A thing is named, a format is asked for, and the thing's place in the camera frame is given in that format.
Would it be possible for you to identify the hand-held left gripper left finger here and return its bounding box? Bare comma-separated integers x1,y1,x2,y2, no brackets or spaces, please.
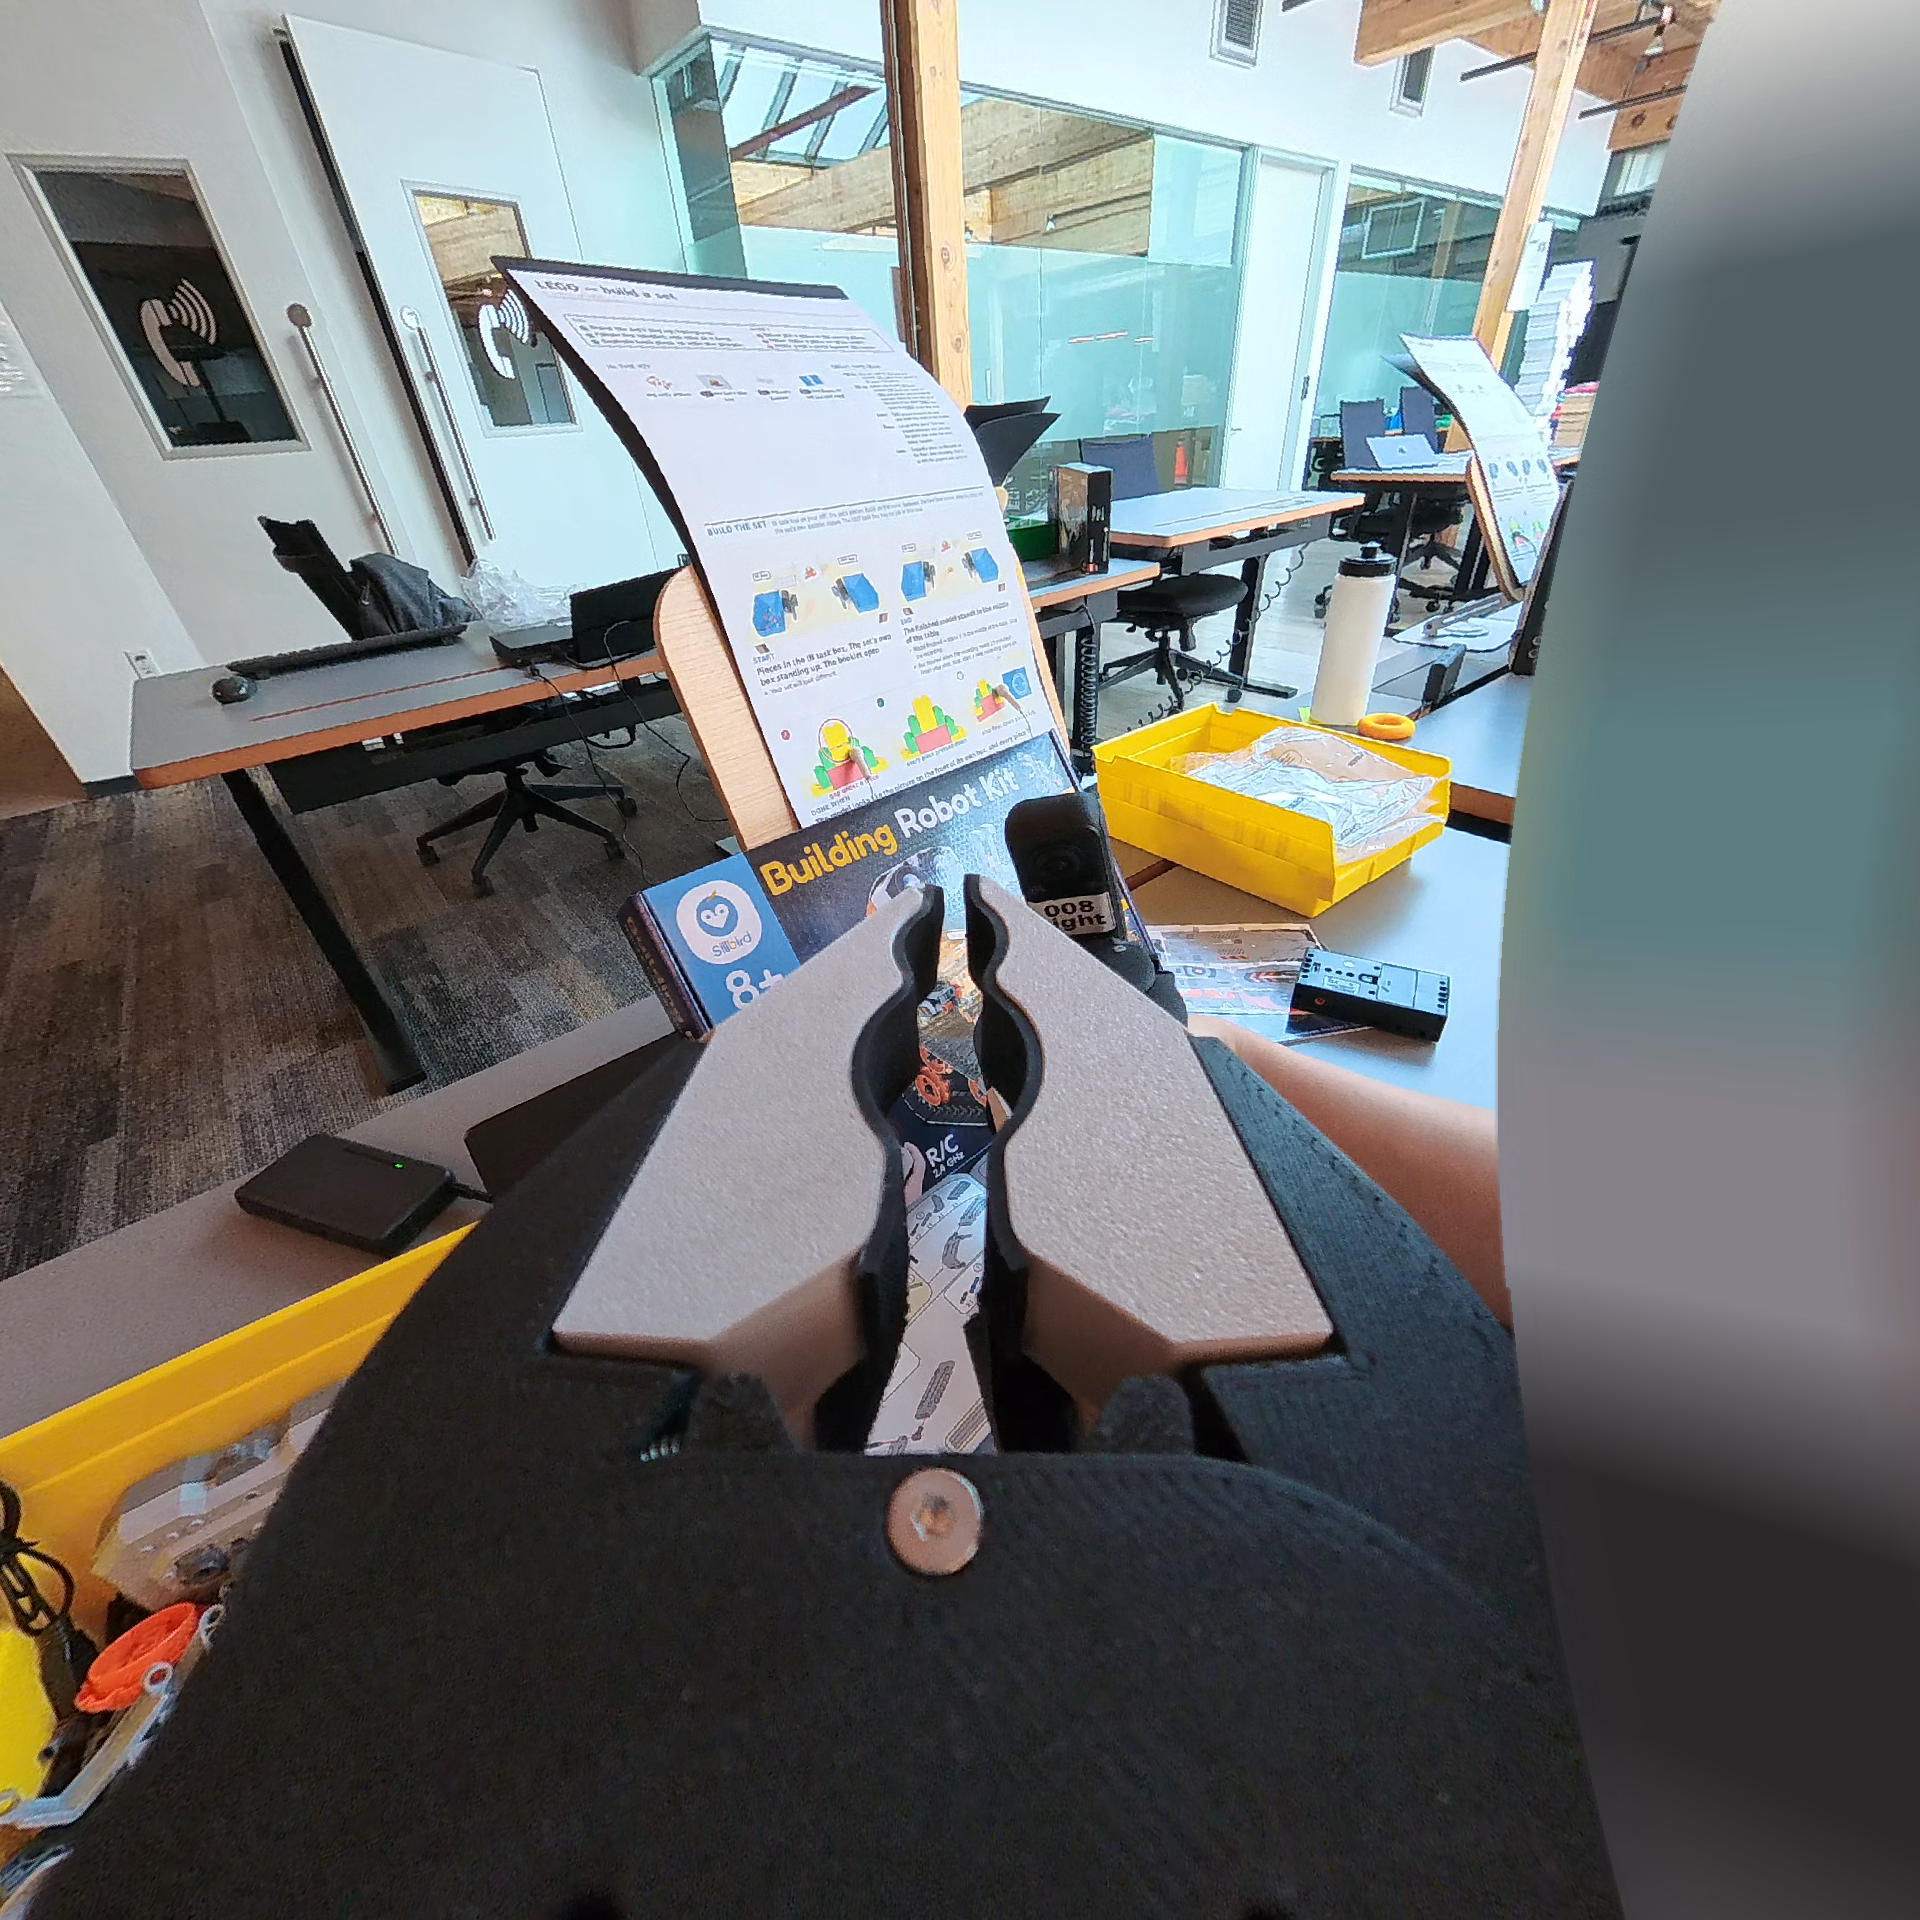
552,884,950,1454

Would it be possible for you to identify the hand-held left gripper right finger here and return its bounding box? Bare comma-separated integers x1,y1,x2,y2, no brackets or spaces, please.
964,874,1338,1454

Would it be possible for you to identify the deep yellow parts bin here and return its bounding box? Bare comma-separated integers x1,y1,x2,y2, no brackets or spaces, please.
0,1221,485,1854

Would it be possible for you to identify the person's right forearm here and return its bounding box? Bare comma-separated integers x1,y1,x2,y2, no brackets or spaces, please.
1199,1019,1510,1332

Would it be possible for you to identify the office desk with wooden edge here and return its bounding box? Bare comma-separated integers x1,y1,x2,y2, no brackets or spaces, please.
1323,450,1488,601
129,605,708,1098
1372,599,1536,829
1098,483,1370,703
1026,553,1163,751

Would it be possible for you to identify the black flat pad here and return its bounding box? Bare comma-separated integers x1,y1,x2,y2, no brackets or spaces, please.
461,1032,710,1206

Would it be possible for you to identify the colour printed leaflet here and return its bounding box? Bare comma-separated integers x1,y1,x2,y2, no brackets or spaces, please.
1146,922,1351,1048

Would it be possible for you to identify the shallow yellow bin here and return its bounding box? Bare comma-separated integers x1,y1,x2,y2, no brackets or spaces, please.
1090,700,1454,918

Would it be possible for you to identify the blue robot kit box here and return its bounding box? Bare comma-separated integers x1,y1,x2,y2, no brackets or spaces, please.
618,732,1122,1202

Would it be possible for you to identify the white instruction booklet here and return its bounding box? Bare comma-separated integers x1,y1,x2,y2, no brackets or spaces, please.
869,1169,1004,1458

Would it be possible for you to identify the clear plastic bag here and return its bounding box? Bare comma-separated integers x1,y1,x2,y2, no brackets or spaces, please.
1169,726,1437,852

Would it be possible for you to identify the black office chair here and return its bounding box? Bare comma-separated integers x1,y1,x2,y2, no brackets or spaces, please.
1114,574,1257,709
258,513,642,901

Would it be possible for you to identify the black battery module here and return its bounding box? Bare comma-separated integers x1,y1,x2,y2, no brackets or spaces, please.
1292,943,1454,1043

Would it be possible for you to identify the small black product box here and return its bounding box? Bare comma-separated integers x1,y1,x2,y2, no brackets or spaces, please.
1046,459,1116,575

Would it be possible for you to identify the white water bottle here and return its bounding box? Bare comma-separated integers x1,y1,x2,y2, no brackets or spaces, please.
1307,541,1401,732

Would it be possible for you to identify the black external drive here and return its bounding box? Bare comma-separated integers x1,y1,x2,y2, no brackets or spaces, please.
234,1132,461,1259

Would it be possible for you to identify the open black folder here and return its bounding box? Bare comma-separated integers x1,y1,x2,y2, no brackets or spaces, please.
964,394,1100,486

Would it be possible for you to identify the black docking box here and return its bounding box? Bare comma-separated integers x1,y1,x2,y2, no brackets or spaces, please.
489,565,679,671

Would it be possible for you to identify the crumpled clear plastic wrap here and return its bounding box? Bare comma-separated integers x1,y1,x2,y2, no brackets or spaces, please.
454,553,575,635

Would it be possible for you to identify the grey motor block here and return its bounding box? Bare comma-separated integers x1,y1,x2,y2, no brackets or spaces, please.
91,1385,332,1614

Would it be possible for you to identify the black keyboard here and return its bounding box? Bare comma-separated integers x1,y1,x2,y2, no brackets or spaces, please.
223,625,470,680

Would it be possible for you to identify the wooden pillar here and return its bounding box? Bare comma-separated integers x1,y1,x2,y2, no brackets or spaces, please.
1473,0,1601,361
881,0,972,409

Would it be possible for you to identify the stack of white boxes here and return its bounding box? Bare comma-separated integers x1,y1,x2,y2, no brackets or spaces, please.
1513,257,1629,451

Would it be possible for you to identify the orange gear wheel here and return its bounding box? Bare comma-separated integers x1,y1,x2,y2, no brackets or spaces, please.
72,1599,208,1716

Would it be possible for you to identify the white door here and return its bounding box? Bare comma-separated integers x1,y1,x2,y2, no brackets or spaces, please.
281,14,684,610

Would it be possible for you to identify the pile of grey building parts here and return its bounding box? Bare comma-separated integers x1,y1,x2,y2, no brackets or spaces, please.
0,1650,227,1854

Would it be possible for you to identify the yellow building piece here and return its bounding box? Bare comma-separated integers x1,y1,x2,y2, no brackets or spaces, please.
0,1626,57,1802

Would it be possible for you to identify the phone sign window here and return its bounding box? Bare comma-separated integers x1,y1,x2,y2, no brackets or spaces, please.
5,150,312,461

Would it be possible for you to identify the black cable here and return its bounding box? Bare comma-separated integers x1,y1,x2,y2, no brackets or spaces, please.
0,1476,96,1703

